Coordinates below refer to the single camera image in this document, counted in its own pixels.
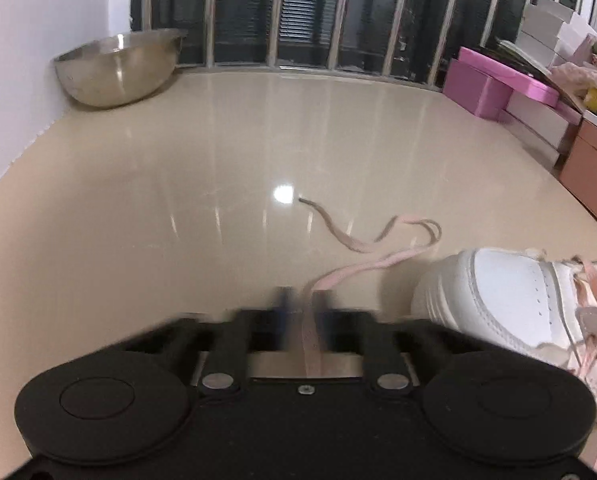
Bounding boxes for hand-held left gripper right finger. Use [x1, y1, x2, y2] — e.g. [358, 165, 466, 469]
[314, 291, 484, 393]

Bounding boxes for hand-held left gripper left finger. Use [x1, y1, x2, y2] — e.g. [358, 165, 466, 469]
[123, 287, 293, 392]

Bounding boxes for pink shoelace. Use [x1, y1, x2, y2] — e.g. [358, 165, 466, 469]
[298, 197, 597, 471]

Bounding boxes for white navy sneaker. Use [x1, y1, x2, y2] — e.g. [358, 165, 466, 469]
[411, 247, 597, 423]

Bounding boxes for magenta cube box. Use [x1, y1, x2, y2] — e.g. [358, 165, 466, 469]
[443, 57, 511, 121]

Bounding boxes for white low box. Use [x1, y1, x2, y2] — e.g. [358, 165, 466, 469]
[498, 92, 581, 156]

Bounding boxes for steel bowl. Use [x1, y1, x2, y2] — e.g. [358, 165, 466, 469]
[53, 29, 188, 108]

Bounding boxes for salmon pink storage box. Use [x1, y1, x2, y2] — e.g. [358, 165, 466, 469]
[558, 117, 597, 241]

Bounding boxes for steel window railing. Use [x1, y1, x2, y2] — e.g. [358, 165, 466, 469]
[128, 0, 597, 86]

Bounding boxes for dark louvred window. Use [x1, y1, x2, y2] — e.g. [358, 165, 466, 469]
[131, 0, 597, 83]

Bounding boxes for magenta flat box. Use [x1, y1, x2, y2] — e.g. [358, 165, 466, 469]
[457, 46, 561, 107]

